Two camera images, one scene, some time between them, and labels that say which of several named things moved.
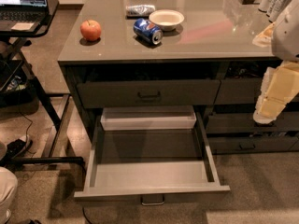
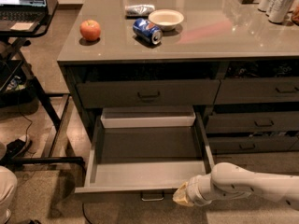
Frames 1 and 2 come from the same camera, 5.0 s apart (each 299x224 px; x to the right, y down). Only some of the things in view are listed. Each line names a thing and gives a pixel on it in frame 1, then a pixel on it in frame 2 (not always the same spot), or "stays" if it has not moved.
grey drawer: x=122 y=94 stays
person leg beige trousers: x=8 y=188 stays
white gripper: x=287 y=35 → x=193 y=189
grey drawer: x=150 y=157 stays
